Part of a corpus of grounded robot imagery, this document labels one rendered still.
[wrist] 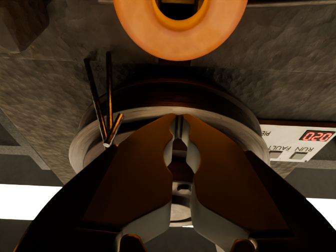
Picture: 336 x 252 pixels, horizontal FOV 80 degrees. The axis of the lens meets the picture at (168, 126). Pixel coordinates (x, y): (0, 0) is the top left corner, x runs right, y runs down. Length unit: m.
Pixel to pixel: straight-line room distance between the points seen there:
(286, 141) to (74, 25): 0.61
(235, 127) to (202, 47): 0.16
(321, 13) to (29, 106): 0.67
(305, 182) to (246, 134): 9.00
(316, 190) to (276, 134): 8.81
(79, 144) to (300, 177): 9.15
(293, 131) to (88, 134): 0.53
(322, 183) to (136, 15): 9.60
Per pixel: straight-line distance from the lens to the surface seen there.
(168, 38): 0.29
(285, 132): 0.66
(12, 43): 0.33
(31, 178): 9.04
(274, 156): 0.75
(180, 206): 0.44
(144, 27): 0.29
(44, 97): 0.62
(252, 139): 0.42
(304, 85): 0.58
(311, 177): 9.65
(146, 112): 0.34
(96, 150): 0.43
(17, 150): 6.60
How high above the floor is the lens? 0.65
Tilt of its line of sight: 49 degrees up
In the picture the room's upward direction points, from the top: 177 degrees counter-clockwise
